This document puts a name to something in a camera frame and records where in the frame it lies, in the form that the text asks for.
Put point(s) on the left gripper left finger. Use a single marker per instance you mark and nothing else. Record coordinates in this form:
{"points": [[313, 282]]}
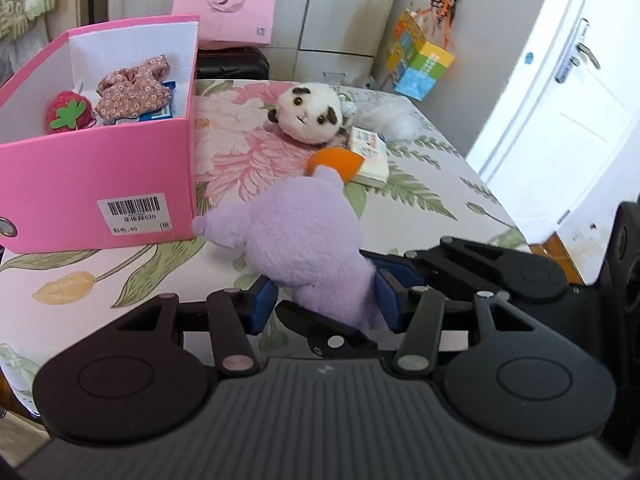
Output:
{"points": [[235, 314]]}

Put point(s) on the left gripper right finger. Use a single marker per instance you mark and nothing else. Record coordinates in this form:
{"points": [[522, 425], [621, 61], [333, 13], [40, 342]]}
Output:
{"points": [[416, 312]]}

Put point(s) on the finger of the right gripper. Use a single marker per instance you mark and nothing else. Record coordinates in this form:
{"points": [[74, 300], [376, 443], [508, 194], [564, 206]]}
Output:
{"points": [[460, 268], [325, 337]]}

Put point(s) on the purple plush toy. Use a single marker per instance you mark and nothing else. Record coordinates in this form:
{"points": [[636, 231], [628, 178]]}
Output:
{"points": [[303, 234]]}

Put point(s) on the orange sponge egg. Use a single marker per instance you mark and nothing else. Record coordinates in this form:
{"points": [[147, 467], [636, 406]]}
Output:
{"points": [[344, 161]]}

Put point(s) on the white panda plush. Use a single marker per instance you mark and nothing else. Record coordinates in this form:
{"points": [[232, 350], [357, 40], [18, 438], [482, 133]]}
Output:
{"points": [[313, 113]]}

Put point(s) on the floral fabric scrunchie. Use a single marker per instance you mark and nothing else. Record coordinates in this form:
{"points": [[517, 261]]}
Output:
{"points": [[131, 92]]}

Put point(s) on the red strawberry plush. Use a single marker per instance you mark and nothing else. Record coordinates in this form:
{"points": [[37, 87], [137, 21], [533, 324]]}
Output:
{"points": [[69, 111]]}

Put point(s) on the white door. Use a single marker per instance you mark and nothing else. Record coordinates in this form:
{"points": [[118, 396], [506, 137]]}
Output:
{"points": [[545, 145]]}

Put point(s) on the pink storage box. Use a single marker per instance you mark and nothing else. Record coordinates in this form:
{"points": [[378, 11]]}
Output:
{"points": [[105, 186]]}

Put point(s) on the white tissue pack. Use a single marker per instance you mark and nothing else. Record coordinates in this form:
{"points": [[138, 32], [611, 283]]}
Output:
{"points": [[375, 170]]}

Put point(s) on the white fluffy puff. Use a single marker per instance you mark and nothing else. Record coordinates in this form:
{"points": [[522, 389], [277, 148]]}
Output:
{"points": [[393, 117]]}

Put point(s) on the colourful gift bag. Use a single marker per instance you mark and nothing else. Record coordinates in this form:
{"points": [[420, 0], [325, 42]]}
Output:
{"points": [[421, 51]]}

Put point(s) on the black suitcase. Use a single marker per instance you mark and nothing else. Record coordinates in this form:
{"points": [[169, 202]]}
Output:
{"points": [[241, 63]]}

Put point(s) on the white wardrobe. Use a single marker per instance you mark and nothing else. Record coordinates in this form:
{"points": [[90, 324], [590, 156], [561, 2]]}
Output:
{"points": [[333, 41]]}

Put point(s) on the pink paper shopping bag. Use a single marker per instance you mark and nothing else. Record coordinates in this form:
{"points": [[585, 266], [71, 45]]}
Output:
{"points": [[226, 24]]}

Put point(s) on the silver door handle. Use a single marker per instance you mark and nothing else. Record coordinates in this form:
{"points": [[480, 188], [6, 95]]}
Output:
{"points": [[575, 51]]}

